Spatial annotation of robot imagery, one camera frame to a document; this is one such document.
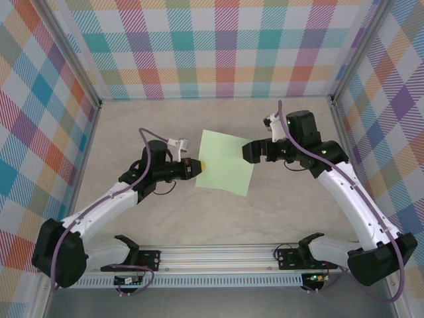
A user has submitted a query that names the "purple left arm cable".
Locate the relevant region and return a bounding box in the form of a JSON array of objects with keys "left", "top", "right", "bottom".
[{"left": 49, "top": 127, "right": 173, "bottom": 297}]

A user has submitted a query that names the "perforated metal cable tray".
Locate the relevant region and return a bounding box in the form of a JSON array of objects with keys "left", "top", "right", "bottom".
[{"left": 71, "top": 276, "right": 304, "bottom": 288}]

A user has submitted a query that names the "light green paper sheet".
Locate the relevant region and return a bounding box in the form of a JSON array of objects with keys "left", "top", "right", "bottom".
[{"left": 194, "top": 129, "right": 256, "bottom": 197}]

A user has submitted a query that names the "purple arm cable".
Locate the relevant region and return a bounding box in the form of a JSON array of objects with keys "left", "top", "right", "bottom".
[
  {"left": 276, "top": 100, "right": 407, "bottom": 304},
  {"left": 49, "top": 127, "right": 173, "bottom": 297}
]

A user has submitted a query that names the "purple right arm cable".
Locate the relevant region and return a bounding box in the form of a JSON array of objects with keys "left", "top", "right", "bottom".
[{"left": 276, "top": 100, "right": 407, "bottom": 304}]

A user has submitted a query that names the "thin black left gripper cable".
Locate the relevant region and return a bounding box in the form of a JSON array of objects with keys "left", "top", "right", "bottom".
[{"left": 154, "top": 180, "right": 176, "bottom": 197}]

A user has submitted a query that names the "grey metal sheet panel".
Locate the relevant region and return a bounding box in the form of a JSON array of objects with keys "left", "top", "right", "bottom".
[{"left": 42, "top": 287, "right": 400, "bottom": 318}]

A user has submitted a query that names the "aluminium side rail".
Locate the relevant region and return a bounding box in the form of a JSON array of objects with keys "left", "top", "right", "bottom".
[
  {"left": 330, "top": 95, "right": 375, "bottom": 208},
  {"left": 64, "top": 101, "right": 103, "bottom": 223}
]

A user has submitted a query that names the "aluminium frame post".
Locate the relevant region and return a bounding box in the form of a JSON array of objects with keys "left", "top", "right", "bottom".
[
  {"left": 330, "top": 0, "right": 397, "bottom": 104},
  {"left": 34, "top": 0, "right": 103, "bottom": 109}
]

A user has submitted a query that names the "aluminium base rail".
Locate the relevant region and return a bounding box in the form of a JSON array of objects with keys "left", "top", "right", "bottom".
[{"left": 79, "top": 243, "right": 348, "bottom": 276}]

